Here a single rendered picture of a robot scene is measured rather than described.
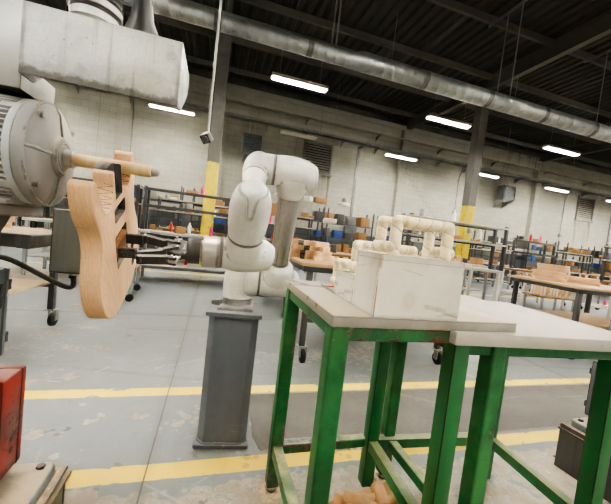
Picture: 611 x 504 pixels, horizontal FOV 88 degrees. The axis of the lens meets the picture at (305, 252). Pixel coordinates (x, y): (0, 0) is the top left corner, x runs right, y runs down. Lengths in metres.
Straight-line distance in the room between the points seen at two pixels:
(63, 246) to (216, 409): 1.06
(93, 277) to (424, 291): 0.83
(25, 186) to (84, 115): 12.13
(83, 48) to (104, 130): 11.90
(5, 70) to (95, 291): 0.52
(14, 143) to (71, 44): 0.24
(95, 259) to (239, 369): 1.06
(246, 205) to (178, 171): 11.37
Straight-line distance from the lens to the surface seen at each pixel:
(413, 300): 0.92
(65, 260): 1.23
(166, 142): 12.38
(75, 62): 0.91
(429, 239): 1.05
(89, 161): 1.00
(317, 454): 1.00
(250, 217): 0.81
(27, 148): 0.94
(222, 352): 1.70
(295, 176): 1.36
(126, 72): 0.88
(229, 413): 1.84
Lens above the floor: 1.13
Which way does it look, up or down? 3 degrees down
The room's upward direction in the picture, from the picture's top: 7 degrees clockwise
